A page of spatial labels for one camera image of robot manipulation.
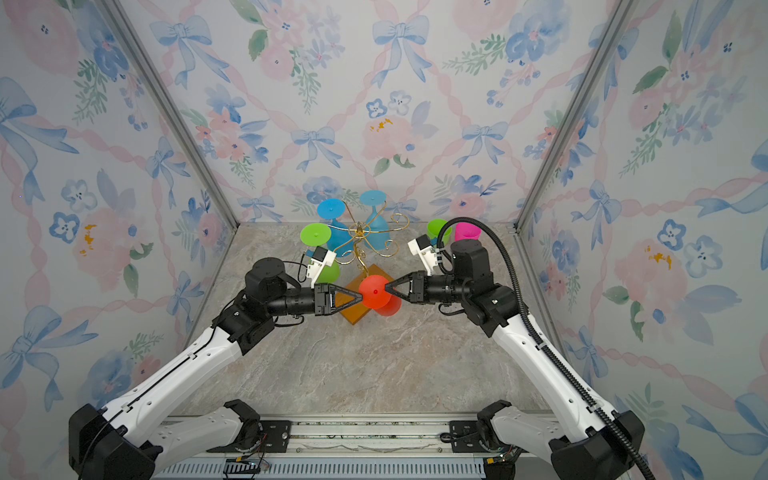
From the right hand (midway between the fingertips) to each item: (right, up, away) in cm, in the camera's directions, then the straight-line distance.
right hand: (386, 288), depth 65 cm
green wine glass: (-16, +12, +7) cm, 22 cm away
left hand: (-5, -2, -2) cm, 6 cm away
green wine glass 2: (+15, +16, +35) cm, 41 cm away
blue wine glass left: (-12, +11, +11) cm, 19 cm away
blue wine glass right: (-3, +13, +24) cm, 28 cm away
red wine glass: (-2, -2, 0) cm, 3 cm away
